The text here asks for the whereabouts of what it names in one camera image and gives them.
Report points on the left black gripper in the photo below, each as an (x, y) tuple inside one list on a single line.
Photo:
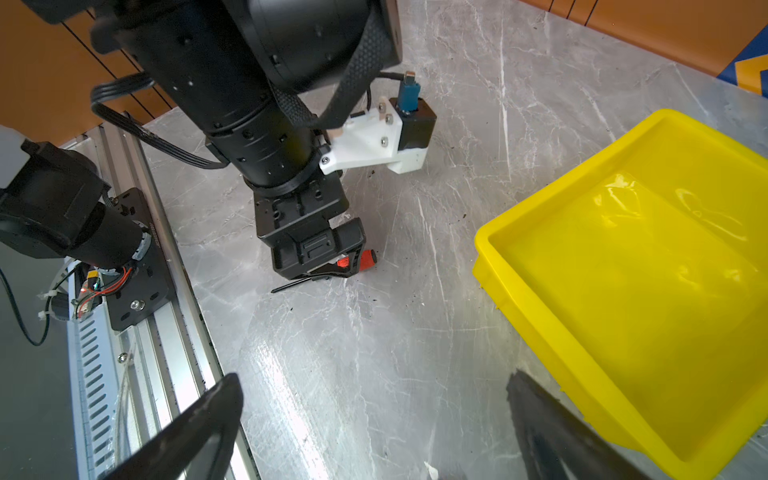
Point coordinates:
[(304, 245)]

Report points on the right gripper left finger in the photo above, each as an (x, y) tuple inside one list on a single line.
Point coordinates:
[(197, 444)]

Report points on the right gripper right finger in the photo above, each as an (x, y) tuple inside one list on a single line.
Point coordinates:
[(553, 443)]

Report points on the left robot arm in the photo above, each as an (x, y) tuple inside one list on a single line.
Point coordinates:
[(266, 82)]

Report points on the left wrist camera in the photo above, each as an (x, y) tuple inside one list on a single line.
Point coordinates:
[(395, 132)]

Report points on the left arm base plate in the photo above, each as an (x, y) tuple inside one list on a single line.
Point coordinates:
[(150, 285)]

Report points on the yellow plastic bin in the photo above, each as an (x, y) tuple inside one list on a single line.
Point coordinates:
[(639, 280)]

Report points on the aluminium front rail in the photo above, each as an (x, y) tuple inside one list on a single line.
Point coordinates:
[(127, 386)]

